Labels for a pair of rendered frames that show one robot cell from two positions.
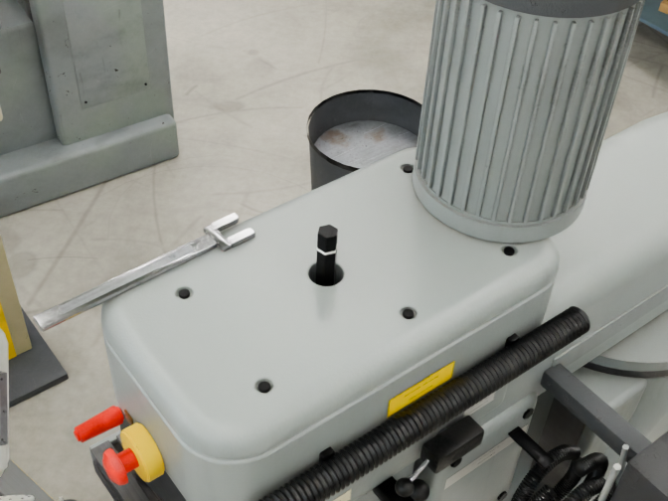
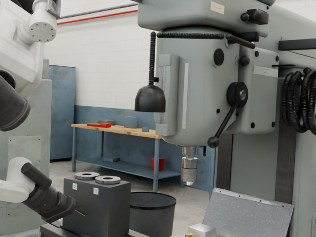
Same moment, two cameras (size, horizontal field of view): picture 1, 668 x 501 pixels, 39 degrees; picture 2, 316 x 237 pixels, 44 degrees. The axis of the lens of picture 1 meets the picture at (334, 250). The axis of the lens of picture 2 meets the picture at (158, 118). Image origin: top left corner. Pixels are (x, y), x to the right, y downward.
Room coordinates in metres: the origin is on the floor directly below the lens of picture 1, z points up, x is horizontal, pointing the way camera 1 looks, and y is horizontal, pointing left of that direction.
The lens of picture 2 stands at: (-0.41, 0.26, 1.44)
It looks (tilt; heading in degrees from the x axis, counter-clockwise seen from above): 3 degrees down; 352
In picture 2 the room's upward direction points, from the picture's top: 3 degrees clockwise
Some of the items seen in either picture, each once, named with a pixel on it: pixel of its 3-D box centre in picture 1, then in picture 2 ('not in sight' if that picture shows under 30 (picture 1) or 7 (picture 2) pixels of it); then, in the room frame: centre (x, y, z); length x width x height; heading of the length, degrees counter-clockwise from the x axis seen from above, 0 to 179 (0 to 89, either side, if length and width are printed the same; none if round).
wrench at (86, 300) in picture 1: (146, 271); not in sight; (0.67, 0.19, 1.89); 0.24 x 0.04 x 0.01; 131
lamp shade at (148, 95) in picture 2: not in sight; (150, 98); (0.50, 0.15, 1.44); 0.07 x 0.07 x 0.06
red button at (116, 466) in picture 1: (121, 463); not in sight; (0.53, 0.20, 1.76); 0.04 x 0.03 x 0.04; 39
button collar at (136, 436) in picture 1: (142, 452); not in sight; (0.54, 0.18, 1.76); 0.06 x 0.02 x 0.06; 39
